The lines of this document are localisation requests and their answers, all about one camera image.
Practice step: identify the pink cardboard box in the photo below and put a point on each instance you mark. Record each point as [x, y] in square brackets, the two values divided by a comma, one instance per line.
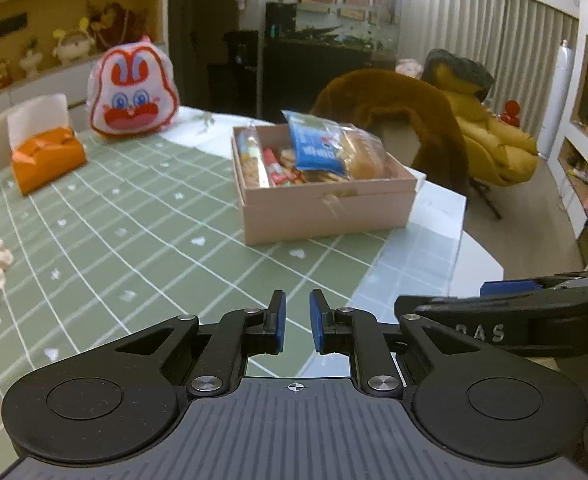
[324, 215]

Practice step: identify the pale grey grid tablecloth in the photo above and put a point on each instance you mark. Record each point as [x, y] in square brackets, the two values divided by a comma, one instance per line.
[414, 250]

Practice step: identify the yellow armchair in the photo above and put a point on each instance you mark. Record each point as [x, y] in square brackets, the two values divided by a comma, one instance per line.
[499, 145]

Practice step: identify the black water dispenser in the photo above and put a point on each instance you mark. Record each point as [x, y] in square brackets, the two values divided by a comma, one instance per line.
[236, 70]

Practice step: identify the white vase with plant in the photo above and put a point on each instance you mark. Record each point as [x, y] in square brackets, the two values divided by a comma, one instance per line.
[29, 62]

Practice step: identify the yellow-eared doll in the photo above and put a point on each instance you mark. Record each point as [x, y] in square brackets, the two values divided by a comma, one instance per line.
[73, 45]

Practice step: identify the rabbit face bag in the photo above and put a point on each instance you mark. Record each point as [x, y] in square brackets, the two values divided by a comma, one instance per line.
[133, 90]

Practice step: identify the blue snack packet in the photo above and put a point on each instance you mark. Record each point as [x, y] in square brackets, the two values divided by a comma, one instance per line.
[319, 150]

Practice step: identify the white tower air conditioner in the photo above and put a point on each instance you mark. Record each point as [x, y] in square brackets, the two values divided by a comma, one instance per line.
[556, 100]

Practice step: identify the black cabinet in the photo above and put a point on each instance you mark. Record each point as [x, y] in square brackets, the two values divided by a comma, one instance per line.
[299, 80]

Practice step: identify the black filter box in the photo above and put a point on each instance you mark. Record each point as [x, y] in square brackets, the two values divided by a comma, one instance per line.
[280, 20]

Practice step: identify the monkey figurine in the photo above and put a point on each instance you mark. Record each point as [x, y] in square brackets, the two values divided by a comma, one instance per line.
[3, 74]

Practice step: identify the dark jacket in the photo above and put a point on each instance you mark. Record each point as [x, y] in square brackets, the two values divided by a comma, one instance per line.
[459, 70]

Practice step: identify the pink plush toy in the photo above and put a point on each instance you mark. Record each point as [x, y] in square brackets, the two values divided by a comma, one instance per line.
[409, 67]

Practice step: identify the clear biscuit roll packet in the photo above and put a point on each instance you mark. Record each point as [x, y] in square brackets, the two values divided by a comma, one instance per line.
[251, 160]

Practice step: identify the glass fish tank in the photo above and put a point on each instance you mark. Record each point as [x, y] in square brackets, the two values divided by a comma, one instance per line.
[344, 27]

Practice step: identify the clear bun packet orange print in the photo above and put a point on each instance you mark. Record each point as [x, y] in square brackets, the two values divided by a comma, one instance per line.
[364, 160]

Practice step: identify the red toy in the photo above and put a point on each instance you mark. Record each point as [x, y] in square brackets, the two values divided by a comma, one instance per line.
[511, 112]

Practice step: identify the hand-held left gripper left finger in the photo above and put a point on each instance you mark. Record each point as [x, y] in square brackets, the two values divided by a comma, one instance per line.
[280, 320]

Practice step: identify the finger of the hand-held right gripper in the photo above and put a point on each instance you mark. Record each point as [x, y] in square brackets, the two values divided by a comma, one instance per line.
[474, 305]
[509, 289]

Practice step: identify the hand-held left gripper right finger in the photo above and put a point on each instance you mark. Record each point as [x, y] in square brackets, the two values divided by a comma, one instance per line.
[316, 320]

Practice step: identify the brown monkey plush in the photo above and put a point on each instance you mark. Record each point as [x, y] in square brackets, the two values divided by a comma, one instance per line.
[116, 27]

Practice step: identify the orange tissue box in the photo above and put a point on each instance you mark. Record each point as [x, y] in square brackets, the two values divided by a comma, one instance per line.
[48, 165]

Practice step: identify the red snack packet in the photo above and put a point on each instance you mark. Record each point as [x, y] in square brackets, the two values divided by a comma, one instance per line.
[276, 170]

